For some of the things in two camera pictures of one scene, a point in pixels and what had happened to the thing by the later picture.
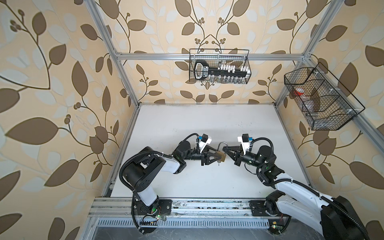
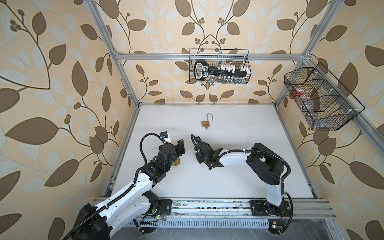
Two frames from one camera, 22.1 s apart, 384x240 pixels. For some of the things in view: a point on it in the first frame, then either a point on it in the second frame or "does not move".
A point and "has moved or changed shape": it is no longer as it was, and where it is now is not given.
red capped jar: (299, 91) does not move
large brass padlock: (222, 155) has moved or changed shape
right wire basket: (324, 103) does not move
